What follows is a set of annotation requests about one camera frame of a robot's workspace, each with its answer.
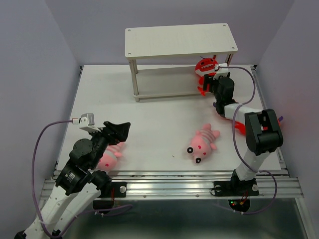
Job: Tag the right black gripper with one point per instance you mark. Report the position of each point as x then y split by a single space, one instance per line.
209 79

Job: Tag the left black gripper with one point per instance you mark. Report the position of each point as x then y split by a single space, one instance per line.
121 131

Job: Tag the red shark plush white belly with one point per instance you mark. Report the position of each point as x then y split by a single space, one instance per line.
206 66

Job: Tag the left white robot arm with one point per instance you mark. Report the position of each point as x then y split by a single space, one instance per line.
79 182

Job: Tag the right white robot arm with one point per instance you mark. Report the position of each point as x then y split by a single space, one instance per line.
262 135

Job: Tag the white two-tier shelf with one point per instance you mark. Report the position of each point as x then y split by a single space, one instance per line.
173 41

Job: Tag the pink striped plush left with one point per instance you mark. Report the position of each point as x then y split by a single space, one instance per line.
110 157

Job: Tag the pink striped plush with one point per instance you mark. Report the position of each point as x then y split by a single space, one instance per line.
110 157
203 144

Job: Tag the red plush purple horn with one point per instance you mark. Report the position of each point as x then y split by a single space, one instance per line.
242 128

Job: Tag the pink striped plush centre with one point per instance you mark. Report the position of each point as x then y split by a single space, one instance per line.
203 144

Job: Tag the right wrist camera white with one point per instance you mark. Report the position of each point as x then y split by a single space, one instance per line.
221 70

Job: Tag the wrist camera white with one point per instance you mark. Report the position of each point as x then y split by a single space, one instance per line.
86 122
221 70

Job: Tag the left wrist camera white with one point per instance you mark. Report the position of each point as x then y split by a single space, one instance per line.
86 122

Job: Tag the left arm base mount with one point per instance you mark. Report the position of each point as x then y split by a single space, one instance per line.
109 191

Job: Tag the aluminium rail frame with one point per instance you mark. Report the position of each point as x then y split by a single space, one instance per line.
155 164

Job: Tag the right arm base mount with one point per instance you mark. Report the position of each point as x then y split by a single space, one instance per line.
238 191

